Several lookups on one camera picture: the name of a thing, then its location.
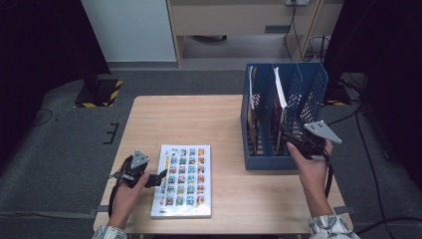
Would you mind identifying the left hand-held gripper cable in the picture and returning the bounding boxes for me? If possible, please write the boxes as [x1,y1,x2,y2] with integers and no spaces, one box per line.
[107,155,133,218]

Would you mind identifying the white book with picture grid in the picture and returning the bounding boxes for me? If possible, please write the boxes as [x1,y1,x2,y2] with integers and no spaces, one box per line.
[150,143,213,219]

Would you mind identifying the person's right hand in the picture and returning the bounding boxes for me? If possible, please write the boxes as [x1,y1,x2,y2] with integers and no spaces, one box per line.
[287,138,334,208]

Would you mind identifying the grey tape piece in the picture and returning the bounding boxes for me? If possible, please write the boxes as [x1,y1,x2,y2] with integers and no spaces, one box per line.
[89,204,112,217]
[332,205,357,216]

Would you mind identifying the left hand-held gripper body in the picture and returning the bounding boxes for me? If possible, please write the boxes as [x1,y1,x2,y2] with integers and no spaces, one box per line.
[118,149,151,189]

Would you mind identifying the black cable from socket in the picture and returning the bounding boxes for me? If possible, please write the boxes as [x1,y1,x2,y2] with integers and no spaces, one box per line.
[283,4,305,63]

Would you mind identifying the black stand base striped edge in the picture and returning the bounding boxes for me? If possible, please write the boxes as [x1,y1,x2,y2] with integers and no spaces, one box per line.
[74,73,123,109]
[322,83,352,108]

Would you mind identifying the long black floor cable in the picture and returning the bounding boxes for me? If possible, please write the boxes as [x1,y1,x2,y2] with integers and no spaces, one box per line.
[354,109,391,239]

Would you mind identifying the white cabinet panel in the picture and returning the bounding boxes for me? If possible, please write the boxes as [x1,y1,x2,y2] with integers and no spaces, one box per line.
[81,0,177,63]

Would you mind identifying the dark object under desk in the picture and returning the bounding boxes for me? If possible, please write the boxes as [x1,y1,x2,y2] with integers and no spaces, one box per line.
[191,35,228,43]

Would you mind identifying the person's left hand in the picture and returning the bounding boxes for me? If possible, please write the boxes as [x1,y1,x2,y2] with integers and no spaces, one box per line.
[107,170,151,228]

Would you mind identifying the black book with red print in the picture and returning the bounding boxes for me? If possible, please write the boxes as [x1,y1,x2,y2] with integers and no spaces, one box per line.
[248,65,261,157]

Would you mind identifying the hand-held gripper cable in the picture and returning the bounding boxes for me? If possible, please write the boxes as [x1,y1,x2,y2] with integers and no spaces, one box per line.
[319,145,334,200]
[107,155,133,218]

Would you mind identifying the right hand-held gripper cable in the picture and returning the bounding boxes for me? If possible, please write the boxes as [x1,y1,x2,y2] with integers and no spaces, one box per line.
[319,145,334,200]

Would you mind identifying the blue file rack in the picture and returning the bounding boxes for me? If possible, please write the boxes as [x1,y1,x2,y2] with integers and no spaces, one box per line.
[240,62,329,171]

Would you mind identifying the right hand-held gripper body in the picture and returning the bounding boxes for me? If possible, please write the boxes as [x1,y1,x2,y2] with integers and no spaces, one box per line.
[295,119,342,161]

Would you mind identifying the thin black floor cable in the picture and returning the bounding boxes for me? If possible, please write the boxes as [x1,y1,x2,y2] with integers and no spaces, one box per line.
[31,108,54,127]

